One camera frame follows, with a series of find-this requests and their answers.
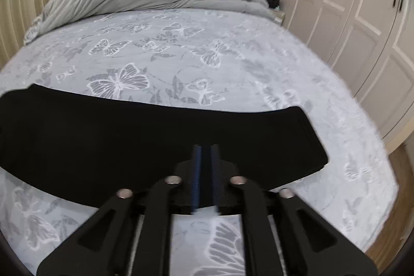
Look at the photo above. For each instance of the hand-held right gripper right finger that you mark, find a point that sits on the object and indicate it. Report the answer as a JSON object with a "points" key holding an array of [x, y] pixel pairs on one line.
{"points": [[214, 180]]}

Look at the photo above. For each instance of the white nightstand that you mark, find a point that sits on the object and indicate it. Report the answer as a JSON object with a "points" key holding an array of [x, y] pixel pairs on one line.
{"points": [[278, 15]]}

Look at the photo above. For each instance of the bed with butterfly sheet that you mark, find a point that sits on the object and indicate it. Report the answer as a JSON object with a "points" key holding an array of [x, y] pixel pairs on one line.
{"points": [[226, 75]]}

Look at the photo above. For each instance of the black pants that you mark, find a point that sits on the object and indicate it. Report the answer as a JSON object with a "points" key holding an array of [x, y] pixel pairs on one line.
{"points": [[97, 140]]}

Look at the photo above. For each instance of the white wardrobe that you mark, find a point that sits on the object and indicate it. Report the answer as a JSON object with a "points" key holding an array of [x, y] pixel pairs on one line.
{"points": [[355, 20]]}

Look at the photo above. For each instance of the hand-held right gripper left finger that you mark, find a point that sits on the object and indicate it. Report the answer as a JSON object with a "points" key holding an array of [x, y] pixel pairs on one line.
{"points": [[196, 180]]}

